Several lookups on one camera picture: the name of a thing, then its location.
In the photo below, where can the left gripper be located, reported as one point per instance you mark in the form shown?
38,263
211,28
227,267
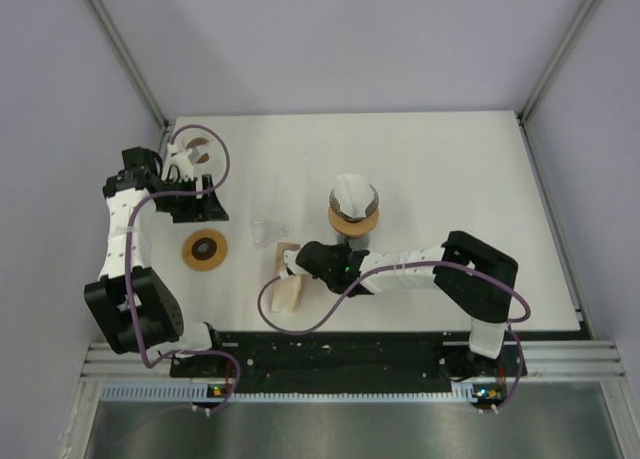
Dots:
206,209

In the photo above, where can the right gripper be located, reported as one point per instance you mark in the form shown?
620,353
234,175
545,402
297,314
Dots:
344,249

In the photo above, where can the grey glass carafe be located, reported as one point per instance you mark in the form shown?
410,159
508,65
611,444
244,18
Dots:
355,243

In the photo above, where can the clear glass dripper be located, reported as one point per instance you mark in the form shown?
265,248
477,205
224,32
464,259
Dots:
266,231

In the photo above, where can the orange coffee filter box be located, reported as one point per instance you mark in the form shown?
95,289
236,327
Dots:
286,292

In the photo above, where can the clear glass carafe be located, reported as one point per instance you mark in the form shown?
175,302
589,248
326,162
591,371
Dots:
197,149

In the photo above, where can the grey glass dripper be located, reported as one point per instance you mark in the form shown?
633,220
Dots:
335,206

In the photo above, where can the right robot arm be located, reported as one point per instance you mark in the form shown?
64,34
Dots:
477,277

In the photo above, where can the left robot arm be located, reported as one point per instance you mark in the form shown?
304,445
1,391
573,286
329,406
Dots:
130,303

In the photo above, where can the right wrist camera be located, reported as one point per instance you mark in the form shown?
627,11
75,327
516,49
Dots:
289,267

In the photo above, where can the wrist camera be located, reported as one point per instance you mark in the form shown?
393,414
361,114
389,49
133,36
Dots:
180,162
289,267

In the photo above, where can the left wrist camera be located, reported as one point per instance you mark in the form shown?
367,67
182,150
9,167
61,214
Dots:
180,162

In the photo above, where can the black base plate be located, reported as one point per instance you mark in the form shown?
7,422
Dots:
335,363

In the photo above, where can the grey cable duct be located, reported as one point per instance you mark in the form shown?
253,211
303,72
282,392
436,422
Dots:
203,393

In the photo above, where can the aluminium frame rail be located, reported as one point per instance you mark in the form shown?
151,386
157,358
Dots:
564,361

